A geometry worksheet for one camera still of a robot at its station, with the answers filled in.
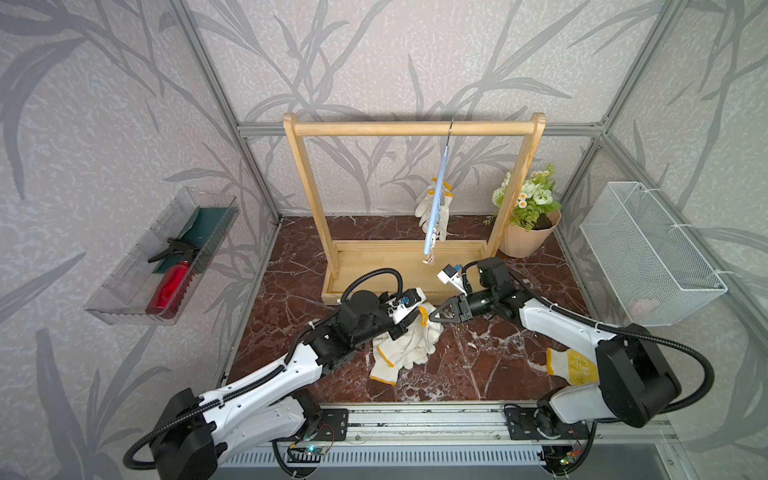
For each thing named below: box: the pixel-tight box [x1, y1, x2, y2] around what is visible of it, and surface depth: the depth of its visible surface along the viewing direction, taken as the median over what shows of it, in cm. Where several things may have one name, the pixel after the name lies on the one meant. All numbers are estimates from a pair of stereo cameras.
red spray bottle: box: [145, 238, 200, 319], surface depth 61 cm
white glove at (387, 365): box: [369, 350, 409, 385], surface depth 84 cm
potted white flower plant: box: [484, 164, 561, 259], surface depth 86 cm
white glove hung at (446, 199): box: [439, 181, 454, 242], surface depth 91 cm
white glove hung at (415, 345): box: [394, 302, 444, 369], surface depth 84 cm
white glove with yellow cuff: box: [373, 329, 427, 369], surface depth 84 cm
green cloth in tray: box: [153, 207, 228, 273], surface depth 71 cm
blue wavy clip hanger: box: [423, 119, 454, 256], surface depth 58 cm
